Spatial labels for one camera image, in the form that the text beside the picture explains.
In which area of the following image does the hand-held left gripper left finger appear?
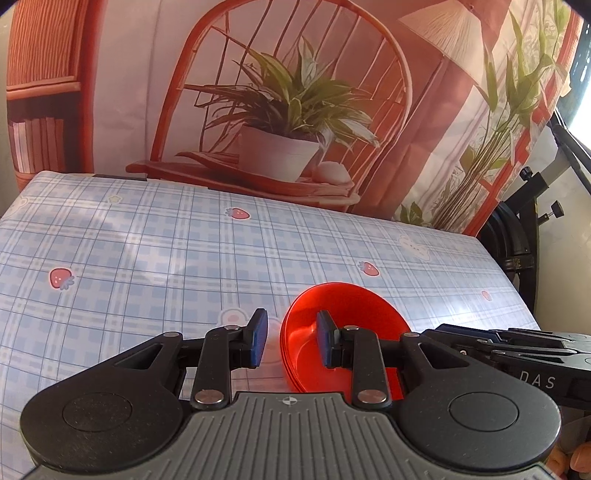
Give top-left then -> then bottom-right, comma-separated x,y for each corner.
115,308 -> 269,411

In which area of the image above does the person's right hand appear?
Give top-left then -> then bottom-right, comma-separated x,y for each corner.
547,443 -> 591,480

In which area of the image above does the black tripod stand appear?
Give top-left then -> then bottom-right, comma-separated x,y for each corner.
478,111 -> 591,330

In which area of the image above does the blue plaid tablecloth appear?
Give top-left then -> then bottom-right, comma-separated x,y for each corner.
0,171 -> 541,416

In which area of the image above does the red bowl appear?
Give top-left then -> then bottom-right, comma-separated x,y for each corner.
283,284 -> 414,400
281,318 -> 306,396
280,323 -> 303,393

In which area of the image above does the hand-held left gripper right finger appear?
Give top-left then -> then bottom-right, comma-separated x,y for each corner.
316,310 -> 462,411

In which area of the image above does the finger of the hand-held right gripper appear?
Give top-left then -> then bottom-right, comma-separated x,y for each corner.
422,323 -> 591,348
455,344 -> 591,370

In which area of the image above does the printed room backdrop cloth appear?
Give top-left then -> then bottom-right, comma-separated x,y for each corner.
4,0 -> 583,238

